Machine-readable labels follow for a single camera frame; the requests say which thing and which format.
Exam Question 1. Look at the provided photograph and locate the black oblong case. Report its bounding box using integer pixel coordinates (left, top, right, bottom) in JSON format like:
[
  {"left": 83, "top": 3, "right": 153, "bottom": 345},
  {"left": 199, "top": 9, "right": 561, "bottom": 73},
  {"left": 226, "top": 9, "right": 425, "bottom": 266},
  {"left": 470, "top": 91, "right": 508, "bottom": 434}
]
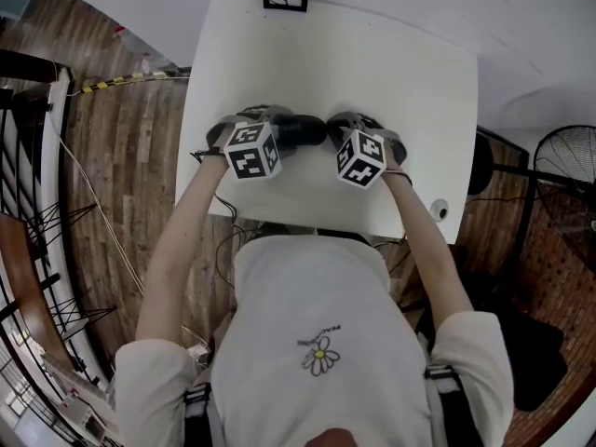
[{"left": 272, "top": 114, "right": 330, "bottom": 149}]

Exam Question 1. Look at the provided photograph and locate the black metal stair railing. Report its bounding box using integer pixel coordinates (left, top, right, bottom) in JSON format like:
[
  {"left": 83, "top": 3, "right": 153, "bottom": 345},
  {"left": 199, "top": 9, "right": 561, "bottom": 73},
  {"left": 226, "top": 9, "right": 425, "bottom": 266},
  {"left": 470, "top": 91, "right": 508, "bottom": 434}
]
[{"left": 0, "top": 88, "right": 118, "bottom": 440}]

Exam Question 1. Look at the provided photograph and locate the person's right forearm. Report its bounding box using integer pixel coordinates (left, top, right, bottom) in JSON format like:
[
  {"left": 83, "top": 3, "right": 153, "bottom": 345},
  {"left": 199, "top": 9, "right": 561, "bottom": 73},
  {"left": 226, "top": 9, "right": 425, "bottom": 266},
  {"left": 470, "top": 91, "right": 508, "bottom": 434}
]
[{"left": 381, "top": 169, "right": 477, "bottom": 340}]

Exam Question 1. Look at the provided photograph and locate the black standing fan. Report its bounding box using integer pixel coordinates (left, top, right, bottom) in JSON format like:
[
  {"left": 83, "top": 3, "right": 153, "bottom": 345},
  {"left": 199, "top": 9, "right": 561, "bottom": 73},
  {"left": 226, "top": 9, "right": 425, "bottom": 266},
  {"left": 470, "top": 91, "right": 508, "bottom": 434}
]
[{"left": 467, "top": 123, "right": 596, "bottom": 270}]

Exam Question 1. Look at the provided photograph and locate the grey desk cable grommet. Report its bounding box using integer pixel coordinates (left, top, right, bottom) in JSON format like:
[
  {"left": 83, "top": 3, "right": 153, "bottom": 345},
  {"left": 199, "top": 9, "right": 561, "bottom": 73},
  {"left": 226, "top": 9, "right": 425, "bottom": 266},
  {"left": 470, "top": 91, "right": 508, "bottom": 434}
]
[{"left": 429, "top": 197, "right": 451, "bottom": 222}]

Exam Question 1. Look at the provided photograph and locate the black office chair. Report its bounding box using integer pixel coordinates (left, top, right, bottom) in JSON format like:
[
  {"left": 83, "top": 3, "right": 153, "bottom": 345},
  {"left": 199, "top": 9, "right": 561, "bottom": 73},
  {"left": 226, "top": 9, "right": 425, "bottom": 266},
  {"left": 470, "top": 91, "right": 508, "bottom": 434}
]
[{"left": 483, "top": 267, "right": 570, "bottom": 413}]

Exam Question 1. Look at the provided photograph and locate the white daisy print t-shirt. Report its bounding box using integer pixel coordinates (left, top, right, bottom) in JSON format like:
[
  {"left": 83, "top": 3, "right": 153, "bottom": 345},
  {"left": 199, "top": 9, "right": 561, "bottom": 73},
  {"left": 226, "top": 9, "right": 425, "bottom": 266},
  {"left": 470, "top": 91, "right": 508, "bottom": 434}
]
[{"left": 114, "top": 235, "right": 517, "bottom": 447}]

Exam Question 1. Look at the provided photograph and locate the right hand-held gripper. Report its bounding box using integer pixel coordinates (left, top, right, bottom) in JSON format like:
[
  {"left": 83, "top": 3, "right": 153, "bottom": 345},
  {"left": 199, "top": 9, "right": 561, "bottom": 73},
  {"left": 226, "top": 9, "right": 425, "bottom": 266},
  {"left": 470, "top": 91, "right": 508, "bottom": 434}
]
[{"left": 326, "top": 112, "right": 411, "bottom": 190}]

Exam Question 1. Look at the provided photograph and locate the person's left forearm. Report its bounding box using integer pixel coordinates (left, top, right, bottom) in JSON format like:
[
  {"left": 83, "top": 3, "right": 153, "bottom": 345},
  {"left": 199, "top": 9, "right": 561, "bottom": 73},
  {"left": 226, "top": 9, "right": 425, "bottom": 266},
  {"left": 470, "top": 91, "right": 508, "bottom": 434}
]
[{"left": 138, "top": 155, "right": 235, "bottom": 345}]

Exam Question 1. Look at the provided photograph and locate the clear plastic bag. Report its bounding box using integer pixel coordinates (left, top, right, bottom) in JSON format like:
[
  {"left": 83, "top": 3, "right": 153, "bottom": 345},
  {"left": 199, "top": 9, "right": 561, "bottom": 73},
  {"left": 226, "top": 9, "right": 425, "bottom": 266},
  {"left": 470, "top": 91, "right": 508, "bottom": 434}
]
[{"left": 113, "top": 24, "right": 156, "bottom": 73}]

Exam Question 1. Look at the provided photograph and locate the white electrical box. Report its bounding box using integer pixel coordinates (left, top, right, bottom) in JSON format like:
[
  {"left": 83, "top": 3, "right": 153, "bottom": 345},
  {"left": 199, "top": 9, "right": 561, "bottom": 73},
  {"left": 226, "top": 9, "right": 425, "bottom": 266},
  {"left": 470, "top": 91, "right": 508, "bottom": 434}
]
[{"left": 55, "top": 388, "right": 112, "bottom": 442}]

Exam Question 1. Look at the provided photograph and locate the black white shoulder strap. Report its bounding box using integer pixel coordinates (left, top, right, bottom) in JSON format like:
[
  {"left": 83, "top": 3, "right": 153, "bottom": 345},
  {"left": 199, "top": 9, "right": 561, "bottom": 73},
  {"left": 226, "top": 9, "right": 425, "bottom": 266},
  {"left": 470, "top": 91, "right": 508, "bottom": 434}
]
[
  {"left": 183, "top": 381, "right": 216, "bottom": 447},
  {"left": 420, "top": 332, "right": 467, "bottom": 447}
]

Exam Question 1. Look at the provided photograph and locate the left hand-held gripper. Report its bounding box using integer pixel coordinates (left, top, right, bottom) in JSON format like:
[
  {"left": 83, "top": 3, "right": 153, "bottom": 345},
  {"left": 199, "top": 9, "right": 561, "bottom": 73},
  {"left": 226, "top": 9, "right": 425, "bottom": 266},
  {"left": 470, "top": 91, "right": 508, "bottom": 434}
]
[{"left": 206, "top": 103, "right": 294, "bottom": 182}]

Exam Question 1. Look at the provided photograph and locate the yellow black striped bar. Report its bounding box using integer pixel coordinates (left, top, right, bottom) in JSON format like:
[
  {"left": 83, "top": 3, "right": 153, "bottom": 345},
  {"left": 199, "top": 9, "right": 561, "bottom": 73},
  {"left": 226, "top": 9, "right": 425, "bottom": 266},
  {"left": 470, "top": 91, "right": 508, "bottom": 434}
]
[{"left": 80, "top": 69, "right": 169, "bottom": 94}]

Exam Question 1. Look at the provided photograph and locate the thin white floor cable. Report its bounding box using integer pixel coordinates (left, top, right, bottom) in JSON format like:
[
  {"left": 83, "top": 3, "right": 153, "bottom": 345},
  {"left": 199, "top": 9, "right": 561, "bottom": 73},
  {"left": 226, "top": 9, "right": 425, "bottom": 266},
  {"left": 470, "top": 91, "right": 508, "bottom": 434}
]
[{"left": 57, "top": 136, "right": 146, "bottom": 293}]

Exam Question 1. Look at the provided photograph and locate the brown wooden handrail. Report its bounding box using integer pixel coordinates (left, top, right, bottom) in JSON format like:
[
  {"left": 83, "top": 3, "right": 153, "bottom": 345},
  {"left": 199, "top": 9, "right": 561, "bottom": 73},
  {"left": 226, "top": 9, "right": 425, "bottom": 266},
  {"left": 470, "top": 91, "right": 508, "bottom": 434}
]
[{"left": 0, "top": 213, "right": 72, "bottom": 368}]

